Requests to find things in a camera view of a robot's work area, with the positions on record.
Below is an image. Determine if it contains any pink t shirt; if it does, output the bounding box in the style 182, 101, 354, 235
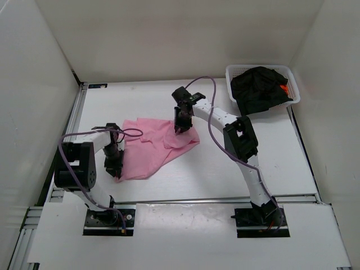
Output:
115, 118, 200, 182

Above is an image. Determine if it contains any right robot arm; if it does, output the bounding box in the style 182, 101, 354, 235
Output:
104, 87, 277, 219

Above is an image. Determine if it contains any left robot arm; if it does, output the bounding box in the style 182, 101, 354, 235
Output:
54, 123, 125, 213

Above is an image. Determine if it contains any white plastic basket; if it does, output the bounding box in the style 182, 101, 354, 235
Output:
225, 64, 300, 110

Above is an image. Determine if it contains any blue table label sticker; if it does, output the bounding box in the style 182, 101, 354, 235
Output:
88, 83, 107, 89

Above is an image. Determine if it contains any black t shirt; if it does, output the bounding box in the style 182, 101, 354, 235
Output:
231, 66, 291, 115

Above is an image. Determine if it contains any white front cover board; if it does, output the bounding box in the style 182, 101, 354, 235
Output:
28, 203, 350, 269

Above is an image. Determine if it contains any orange garment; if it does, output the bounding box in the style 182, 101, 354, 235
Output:
280, 84, 290, 97

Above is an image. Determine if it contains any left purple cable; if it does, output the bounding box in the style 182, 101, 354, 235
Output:
57, 128, 143, 229

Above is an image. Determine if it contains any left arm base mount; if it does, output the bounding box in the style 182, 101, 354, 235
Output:
83, 204, 136, 237

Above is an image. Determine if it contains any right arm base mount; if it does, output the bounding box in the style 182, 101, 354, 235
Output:
231, 207, 290, 239

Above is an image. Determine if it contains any aluminium table frame rail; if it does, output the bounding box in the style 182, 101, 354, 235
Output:
5, 82, 88, 269

